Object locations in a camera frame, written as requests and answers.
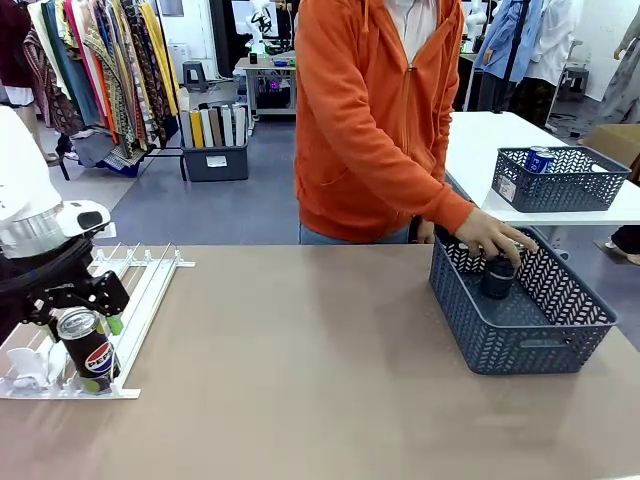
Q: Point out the white side table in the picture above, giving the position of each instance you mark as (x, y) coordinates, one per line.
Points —
(480, 150)

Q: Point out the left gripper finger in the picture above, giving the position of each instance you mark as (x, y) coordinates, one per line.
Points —
(110, 297)
(40, 315)

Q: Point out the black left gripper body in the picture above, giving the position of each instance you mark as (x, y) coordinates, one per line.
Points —
(65, 295)

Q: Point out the white fabric roll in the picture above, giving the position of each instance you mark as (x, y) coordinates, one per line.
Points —
(227, 126)
(240, 125)

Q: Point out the person's right forearm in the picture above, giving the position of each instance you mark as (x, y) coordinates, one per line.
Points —
(430, 195)

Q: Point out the grey plastic stool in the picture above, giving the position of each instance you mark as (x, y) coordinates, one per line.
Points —
(574, 80)
(195, 75)

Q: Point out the yellow fabric roll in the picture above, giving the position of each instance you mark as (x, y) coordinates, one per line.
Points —
(197, 129)

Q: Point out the bystander's shoe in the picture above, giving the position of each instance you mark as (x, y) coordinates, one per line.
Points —
(625, 245)

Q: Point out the background workbench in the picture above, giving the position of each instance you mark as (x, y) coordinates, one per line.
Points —
(265, 85)

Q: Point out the clothes rack with colourful garments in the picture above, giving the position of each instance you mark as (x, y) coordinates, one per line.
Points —
(100, 75)

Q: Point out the grey plastic lattice basket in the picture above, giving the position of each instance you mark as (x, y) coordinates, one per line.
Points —
(560, 192)
(510, 345)

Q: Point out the brown fabric roll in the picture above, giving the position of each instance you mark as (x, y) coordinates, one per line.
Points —
(216, 127)

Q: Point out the black stand pole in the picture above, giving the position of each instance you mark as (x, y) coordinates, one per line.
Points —
(512, 60)

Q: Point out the black can with white label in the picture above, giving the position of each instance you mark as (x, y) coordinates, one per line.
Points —
(497, 282)

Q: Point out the grey storage bin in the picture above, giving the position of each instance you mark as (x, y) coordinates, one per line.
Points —
(217, 162)

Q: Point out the black Pepsi can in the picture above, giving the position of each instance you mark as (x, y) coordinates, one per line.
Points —
(92, 357)

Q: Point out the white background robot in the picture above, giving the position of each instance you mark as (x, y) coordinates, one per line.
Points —
(261, 25)

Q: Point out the brown cardboard box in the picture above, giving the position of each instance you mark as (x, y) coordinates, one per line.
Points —
(615, 140)

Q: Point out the person's left hand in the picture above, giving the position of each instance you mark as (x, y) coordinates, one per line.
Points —
(426, 232)

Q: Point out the grey dress on mannequin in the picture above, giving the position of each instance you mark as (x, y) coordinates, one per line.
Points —
(622, 85)

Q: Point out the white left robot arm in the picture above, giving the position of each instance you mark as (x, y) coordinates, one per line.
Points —
(20, 190)

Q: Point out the person's right hand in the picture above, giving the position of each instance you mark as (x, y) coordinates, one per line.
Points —
(492, 235)

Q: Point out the blue white Pocari Sweat can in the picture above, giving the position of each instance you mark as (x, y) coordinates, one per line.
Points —
(540, 161)

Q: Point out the person in orange hoodie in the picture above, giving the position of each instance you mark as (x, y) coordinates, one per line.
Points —
(350, 125)

